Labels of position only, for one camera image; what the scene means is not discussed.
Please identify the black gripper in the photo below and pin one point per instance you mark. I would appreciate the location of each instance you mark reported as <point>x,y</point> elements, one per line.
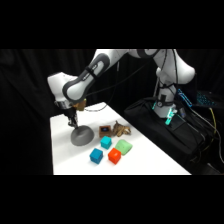
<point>71,114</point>

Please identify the grey bowl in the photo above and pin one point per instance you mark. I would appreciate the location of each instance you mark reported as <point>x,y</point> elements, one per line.
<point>82,135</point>

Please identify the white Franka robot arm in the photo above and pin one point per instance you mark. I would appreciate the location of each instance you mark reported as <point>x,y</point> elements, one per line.
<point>100,66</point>

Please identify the wooden block with hole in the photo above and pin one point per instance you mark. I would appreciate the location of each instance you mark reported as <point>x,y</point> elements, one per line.
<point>106,130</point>

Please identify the teal cube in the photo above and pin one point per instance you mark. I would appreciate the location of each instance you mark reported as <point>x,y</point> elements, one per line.
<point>106,142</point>

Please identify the blue cube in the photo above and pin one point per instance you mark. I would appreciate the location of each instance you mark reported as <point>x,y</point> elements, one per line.
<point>96,155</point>

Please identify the black curtain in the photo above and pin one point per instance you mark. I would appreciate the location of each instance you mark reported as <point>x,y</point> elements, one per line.
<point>23,110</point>

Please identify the orange cube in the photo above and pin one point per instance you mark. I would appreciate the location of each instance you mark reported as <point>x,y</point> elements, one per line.
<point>114,155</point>

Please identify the green soft block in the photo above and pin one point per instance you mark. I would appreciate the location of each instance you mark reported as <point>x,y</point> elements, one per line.
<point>123,146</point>

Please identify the black robot stand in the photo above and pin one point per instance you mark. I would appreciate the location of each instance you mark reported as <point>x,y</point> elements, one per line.
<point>160,131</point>

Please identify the green status light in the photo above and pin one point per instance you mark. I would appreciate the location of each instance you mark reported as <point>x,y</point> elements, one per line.
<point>169,118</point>

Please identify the brown wrist camera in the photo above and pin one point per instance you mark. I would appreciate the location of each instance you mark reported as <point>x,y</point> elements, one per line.
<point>80,105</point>

